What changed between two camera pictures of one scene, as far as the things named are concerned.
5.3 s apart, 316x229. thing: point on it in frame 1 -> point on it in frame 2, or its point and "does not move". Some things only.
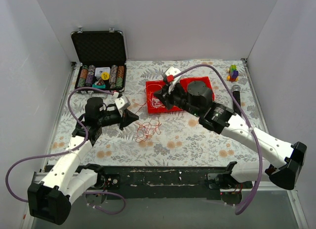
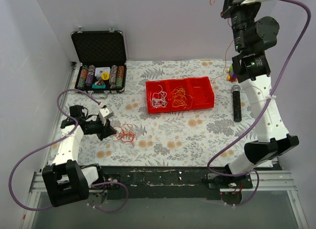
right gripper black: x=169 y=95 -> x=232 y=8
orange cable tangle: x=147 y=126 -> x=126 y=134
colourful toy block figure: x=233 y=73 does not move
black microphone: x=236 y=90 does not move
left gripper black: x=123 y=118 -> x=104 y=129
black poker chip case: x=102 y=56 does not move
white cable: x=155 y=102 does not move
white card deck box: x=98 y=71 does not move
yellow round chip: x=105 y=75 does not move
